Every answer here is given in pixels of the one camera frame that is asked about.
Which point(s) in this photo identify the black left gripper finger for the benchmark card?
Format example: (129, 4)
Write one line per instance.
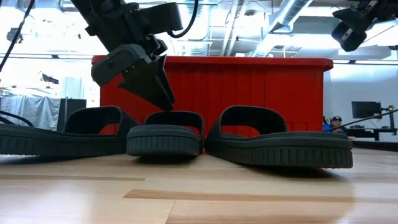
(146, 84)
(168, 81)

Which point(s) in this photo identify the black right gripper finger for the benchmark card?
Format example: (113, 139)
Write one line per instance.
(354, 40)
(340, 31)

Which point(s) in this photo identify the dark grey rubber slide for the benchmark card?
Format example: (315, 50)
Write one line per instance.
(280, 149)
(46, 143)
(164, 143)

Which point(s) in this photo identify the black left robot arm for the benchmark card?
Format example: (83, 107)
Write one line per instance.
(102, 21)

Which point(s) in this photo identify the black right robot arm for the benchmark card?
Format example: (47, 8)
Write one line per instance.
(385, 7)

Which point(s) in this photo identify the red plastic bin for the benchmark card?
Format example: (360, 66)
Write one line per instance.
(236, 90)

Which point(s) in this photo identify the long ceiling light bar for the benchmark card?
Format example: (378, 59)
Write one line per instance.
(367, 62)
(46, 56)

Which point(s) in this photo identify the white column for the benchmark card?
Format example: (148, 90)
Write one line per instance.
(72, 88)

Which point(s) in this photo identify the black cabinet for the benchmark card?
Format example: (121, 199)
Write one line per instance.
(71, 102)

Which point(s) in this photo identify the black monitor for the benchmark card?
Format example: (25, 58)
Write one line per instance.
(367, 109)

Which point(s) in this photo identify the person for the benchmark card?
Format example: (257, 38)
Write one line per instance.
(336, 123)

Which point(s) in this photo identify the black monitor stand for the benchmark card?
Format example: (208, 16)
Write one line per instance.
(391, 118)

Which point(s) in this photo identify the blue box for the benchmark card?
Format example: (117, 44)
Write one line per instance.
(326, 127)

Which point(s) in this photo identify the black desk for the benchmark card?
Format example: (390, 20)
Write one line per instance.
(373, 132)

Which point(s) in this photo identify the grey hanging cloth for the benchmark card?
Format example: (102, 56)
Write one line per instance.
(31, 112)

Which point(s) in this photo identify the black ceiling spotlight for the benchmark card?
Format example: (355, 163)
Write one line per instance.
(12, 36)

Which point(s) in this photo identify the rectangular grey duct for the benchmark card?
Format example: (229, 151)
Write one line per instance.
(317, 25)

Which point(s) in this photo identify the large round silver duct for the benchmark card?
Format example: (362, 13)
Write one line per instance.
(289, 12)

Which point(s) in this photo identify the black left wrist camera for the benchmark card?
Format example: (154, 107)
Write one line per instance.
(161, 17)

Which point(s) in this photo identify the corrugated silver duct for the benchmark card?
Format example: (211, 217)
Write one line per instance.
(202, 31)

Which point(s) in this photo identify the black wall-mounted device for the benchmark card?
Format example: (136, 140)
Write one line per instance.
(49, 79)

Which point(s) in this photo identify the black table edge rail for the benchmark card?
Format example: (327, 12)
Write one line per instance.
(376, 145)

